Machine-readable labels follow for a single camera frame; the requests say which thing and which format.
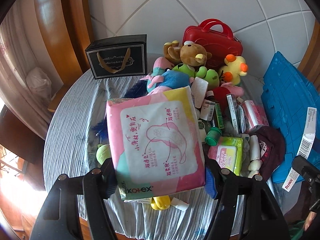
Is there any green pink wet wipes pack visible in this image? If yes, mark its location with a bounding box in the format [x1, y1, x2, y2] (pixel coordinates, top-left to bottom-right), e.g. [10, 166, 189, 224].
[208, 137, 243, 176]

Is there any pink sanitary pad pack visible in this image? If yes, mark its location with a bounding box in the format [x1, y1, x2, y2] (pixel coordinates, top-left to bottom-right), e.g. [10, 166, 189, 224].
[106, 87, 205, 200]

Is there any maroon knit hat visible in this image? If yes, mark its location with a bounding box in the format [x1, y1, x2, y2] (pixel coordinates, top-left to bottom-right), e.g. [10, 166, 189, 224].
[255, 126, 286, 181]

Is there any white barcode label strip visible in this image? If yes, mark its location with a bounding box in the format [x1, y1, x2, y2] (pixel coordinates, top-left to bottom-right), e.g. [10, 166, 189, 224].
[282, 107, 317, 192]

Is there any green cap bottle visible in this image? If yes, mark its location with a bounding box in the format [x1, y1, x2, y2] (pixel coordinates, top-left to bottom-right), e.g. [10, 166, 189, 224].
[205, 127, 222, 146]

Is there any blue feather toy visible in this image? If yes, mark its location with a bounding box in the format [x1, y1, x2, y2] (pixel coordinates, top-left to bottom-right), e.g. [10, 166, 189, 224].
[91, 80, 147, 144]

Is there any pink tissue pack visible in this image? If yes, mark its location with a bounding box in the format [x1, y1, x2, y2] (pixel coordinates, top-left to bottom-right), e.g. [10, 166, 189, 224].
[241, 100, 269, 134]

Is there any blue plastic crate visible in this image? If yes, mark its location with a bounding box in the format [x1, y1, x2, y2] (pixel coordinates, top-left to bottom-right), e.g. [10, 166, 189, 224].
[261, 51, 319, 184]

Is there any pink pig plush red dress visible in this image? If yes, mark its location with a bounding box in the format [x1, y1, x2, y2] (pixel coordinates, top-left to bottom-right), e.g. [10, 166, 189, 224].
[213, 82, 244, 111]

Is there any green frog plush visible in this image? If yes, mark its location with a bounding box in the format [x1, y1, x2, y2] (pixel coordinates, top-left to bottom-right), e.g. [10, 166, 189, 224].
[173, 63, 220, 90]

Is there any yellow duck plush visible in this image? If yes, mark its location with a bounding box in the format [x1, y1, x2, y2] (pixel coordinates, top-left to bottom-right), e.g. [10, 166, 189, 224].
[218, 54, 248, 86]

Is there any pink pig plush blue shirt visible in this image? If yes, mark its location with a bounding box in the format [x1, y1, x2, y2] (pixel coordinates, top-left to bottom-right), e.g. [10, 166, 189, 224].
[141, 57, 194, 95]

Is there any black gift bag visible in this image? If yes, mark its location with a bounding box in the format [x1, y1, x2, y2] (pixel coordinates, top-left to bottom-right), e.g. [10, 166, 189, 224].
[85, 34, 148, 80]

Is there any brown bear plush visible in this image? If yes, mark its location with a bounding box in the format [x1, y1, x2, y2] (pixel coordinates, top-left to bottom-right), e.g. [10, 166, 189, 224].
[163, 41, 212, 67]

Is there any red toy suitcase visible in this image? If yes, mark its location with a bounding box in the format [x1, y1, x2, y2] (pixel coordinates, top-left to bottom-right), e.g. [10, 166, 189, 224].
[183, 18, 243, 70]

